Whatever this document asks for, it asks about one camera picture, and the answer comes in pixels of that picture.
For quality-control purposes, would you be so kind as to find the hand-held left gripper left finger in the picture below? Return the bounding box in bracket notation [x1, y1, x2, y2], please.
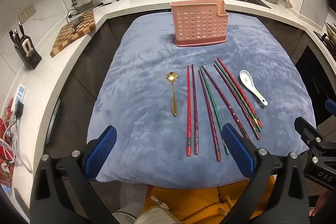
[30, 125, 119, 224]

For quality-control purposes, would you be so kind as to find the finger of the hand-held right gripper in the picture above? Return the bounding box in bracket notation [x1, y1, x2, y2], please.
[325, 99, 336, 120]
[294, 117, 325, 147]

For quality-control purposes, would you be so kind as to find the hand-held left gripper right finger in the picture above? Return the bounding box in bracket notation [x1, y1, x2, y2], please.
[223, 123, 312, 224]

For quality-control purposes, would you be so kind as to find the maroon chopstick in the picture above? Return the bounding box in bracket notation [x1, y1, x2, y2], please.
[191, 64, 199, 156]
[201, 65, 250, 140]
[213, 64, 261, 141]
[197, 70, 222, 162]

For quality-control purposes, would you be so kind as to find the green chopstick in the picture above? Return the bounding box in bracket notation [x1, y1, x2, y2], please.
[214, 60, 262, 133]
[199, 66, 230, 156]

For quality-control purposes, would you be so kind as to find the red chopstick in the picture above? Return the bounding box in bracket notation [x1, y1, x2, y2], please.
[216, 57, 263, 128]
[186, 64, 191, 157]

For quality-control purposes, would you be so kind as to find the white ceramic soup spoon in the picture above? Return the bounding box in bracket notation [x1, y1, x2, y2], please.
[239, 70, 269, 106]

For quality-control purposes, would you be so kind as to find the gold flower-shaped spoon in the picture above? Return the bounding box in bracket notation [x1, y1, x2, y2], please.
[165, 71, 179, 117]

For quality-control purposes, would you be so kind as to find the pink perforated utensil holder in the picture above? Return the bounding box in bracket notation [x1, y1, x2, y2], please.
[169, 0, 229, 48]

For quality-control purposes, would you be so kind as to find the person's right hand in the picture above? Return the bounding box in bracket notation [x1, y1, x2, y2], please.
[308, 189, 331, 219]

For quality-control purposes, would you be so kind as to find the gas stove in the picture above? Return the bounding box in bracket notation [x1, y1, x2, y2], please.
[314, 21, 336, 55]

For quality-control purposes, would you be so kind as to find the yellow clothing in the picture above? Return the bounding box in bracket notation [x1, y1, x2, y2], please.
[143, 178, 276, 224]

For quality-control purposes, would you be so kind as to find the blue plush blanket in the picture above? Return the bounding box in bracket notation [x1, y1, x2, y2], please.
[87, 13, 317, 190]

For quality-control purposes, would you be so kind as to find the beige zipper bag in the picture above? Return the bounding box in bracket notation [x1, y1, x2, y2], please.
[133, 196, 181, 224]

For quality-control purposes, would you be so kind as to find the black charger plug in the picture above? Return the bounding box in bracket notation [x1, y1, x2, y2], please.
[14, 101, 25, 119]

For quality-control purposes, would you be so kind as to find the red bag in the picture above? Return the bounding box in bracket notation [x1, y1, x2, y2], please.
[0, 98, 17, 188]

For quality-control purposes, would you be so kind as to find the white power strip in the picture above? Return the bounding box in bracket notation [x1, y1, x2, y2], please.
[10, 84, 27, 110]

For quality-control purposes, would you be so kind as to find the checkered wooden cutting board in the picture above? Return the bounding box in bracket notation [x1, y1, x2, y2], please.
[50, 9, 96, 58]

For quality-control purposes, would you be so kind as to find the black knife block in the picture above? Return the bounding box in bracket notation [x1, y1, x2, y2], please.
[9, 21, 42, 71]

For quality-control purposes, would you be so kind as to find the black power cable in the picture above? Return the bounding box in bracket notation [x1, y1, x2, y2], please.
[67, 9, 80, 23]

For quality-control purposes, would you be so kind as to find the beige wall socket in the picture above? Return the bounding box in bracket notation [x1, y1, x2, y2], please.
[17, 4, 36, 24]

